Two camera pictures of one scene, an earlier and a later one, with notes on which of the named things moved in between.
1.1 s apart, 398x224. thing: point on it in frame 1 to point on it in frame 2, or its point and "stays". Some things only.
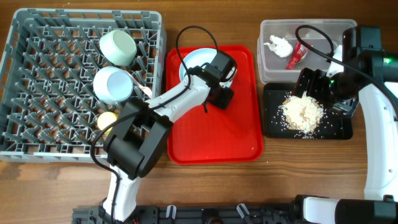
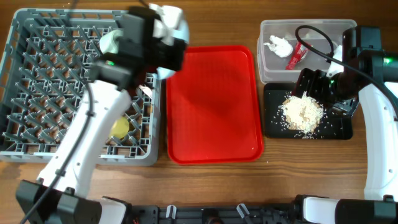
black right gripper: [317, 76] stays
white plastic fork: [143, 89] stays
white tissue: [280, 46] stays
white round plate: [200, 56] to [171, 25]
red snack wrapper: [300, 51] stays
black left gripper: [224, 100] to [177, 50]
